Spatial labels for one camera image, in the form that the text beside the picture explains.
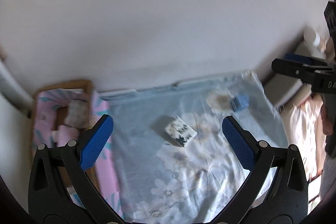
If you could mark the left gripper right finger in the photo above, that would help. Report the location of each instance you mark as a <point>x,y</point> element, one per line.
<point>275,190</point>

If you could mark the floral white sock bundle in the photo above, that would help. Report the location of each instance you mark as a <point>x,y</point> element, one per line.
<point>77,114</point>

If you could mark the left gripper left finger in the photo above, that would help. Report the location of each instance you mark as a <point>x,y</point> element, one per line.
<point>60,191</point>

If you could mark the small blue box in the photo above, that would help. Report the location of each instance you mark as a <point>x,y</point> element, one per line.
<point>240,102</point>

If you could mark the floral light blue bedsheet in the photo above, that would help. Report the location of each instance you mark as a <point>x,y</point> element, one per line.
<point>162,182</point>

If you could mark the white black patterned packet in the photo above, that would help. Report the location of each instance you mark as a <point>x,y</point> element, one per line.
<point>180,132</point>

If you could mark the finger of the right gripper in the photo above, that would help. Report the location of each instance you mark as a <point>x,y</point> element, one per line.
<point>304,60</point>
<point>303,72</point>

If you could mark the pink fluffy towel roll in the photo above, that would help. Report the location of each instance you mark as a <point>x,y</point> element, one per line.
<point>66,134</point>

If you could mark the white bottle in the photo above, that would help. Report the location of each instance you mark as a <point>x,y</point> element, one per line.
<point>312,38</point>

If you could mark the pink lined cardboard box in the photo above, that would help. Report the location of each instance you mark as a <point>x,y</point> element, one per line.
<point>63,112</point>

